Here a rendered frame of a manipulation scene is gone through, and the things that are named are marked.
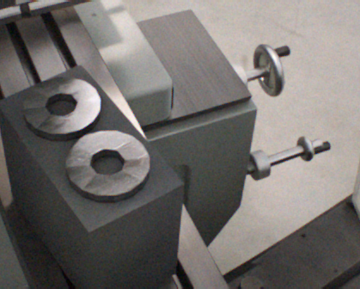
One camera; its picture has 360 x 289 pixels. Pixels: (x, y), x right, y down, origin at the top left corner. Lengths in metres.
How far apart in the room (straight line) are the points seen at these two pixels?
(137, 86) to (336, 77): 1.37
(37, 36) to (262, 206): 1.12
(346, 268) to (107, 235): 0.70
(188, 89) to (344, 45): 1.37
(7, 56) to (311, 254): 0.65
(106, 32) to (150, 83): 0.16
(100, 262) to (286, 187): 1.47
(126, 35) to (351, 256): 0.59
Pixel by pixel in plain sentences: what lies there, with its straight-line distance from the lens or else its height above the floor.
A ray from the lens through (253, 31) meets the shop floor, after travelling 2.76.
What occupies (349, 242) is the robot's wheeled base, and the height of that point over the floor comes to 0.59.
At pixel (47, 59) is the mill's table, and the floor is 0.93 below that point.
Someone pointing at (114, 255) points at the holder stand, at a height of 1.05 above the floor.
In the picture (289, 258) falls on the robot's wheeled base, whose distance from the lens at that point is 1.44.
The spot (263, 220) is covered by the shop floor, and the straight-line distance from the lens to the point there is 2.22.
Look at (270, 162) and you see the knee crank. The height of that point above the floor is 0.51.
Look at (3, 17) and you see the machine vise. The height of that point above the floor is 0.94.
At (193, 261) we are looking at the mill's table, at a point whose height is 0.93.
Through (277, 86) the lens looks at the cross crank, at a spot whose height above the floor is 0.63.
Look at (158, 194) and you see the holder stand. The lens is 0.84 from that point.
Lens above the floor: 1.78
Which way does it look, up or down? 48 degrees down
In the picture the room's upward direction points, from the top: 1 degrees clockwise
